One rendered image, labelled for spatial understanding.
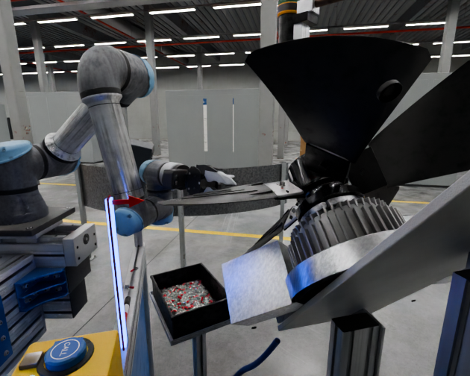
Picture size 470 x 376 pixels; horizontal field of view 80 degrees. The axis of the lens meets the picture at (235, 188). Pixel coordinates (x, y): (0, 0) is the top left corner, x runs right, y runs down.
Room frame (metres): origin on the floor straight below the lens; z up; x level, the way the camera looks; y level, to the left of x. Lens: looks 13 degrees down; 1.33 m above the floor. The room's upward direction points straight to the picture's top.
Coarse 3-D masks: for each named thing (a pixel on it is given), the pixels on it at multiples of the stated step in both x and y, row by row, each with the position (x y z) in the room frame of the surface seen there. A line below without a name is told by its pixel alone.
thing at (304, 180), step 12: (300, 156) 0.63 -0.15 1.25; (300, 168) 0.61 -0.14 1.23; (300, 180) 0.60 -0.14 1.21; (312, 180) 0.58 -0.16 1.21; (324, 180) 0.57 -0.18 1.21; (312, 192) 0.58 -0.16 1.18; (324, 192) 0.53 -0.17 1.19; (336, 192) 0.52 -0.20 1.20; (348, 192) 0.53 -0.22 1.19; (360, 192) 0.54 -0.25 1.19; (300, 204) 0.56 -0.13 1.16; (312, 204) 0.53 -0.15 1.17; (300, 216) 0.56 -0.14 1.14
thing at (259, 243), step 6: (288, 210) 0.71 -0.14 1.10; (282, 216) 0.73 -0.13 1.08; (276, 222) 0.73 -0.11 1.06; (282, 222) 0.67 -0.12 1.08; (270, 228) 0.73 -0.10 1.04; (276, 228) 0.67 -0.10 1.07; (282, 228) 0.64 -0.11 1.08; (264, 234) 0.74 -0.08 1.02; (270, 234) 0.68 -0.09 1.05; (276, 234) 0.65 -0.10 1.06; (258, 240) 0.75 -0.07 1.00; (264, 240) 0.68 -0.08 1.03; (252, 246) 0.75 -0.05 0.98; (258, 246) 0.68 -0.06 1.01; (246, 252) 0.74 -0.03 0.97
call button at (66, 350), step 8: (56, 344) 0.27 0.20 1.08; (64, 344) 0.27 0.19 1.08; (72, 344) 0.27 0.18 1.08; (80, 344) 0.27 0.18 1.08; (48, 352) 0.26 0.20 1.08; (56, 352) 0.26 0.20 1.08; (64, 352) 0.26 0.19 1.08; (72, 352) 0.26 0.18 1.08; (80, 352) 0.26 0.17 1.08; (48, 360) 0.25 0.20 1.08; (56, 360) 0.25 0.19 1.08; (64, 360) 0.25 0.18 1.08; (72, 360) 0.25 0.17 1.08; (80, 360) 0.26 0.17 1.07; (48, 368) 0.25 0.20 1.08; (56, 368) 0.24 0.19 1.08; (64, 368) 0.25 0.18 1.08
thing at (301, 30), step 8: (304, 0) 0.56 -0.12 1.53; (312, 0) 0.55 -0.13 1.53; (304, 8) 0.55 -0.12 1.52; (312, 8) 0.55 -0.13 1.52; (296, 16) 0.56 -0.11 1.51; (304, 16) 0.55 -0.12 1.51; (312, 16) 0.56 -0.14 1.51; (296, 24) 0.56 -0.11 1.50; (304, 24) 0.56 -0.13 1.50; (312, 24) 0.57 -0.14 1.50; (296, 32) 0.56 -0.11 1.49; (304, 32) 0.56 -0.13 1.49
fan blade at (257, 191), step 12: (204, 192) 0.57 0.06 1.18; (216, 192) 0.56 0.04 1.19; (228, 192) 0.55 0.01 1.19; (240, 192) 0.55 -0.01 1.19; (252, 192) 0.55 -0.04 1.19; (264, 192) 0.55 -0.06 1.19; (168, 204) 0.44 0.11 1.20; (180, 204) 0.45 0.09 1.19; (192, 204) 0.46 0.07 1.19; (204, 204) 0.48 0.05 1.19
